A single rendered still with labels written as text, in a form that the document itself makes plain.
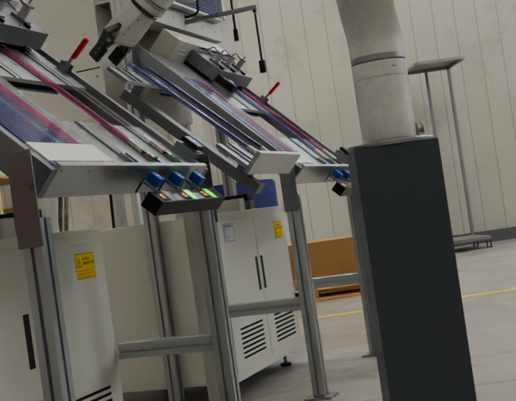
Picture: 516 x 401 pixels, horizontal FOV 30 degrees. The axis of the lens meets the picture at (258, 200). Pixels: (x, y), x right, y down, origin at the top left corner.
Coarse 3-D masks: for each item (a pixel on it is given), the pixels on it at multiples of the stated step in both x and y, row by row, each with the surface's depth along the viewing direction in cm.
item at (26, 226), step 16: (16, 160) 168; (208, 160) 241; (16, 176) 168; (32, 176) 167; (208, 176) 241; (16, 192) 168; (32, 192) 167; (16, 208) 168; (32, 208) 167; (0, 224) 215; (16, 224) 168; (32, 224) 167; (32, 240) 167; (176, 336) 245; (192, 336) 240; (208, 336) 238; (128, 352) 246; (144, 352) 244; (160, 352) 243; (176, 352) 241
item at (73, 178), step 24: (72, 168) 177; (96, 168) 185; (120, 168) 194; (144, 168) 204; (168, 168) 215; (192, 168) 227; (48, 192) 174; (72, 192) 183; (96, 192) 191; (120, 192) 201; (144, 192) 212
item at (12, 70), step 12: (12, 48) 238; (0, 60) 221; (12, 60) 227; (36, 60) 239; (48, 60) 248; (0, 72) 212; (12, 72) 218; (24, 72) 224; (48, 72) 237; (12, 84) 226; (24, 84) 232; (36, 84) 238; (60, 84) 233
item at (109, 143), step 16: (80, 128) 209; (96, 128) 216; (96, 144) 205; (112, 144) 212; (128, 144) 219; (144, 144) 228; (160, 144) 236; (128, 160) 207; (144, 160) 215; (160, 160) 223
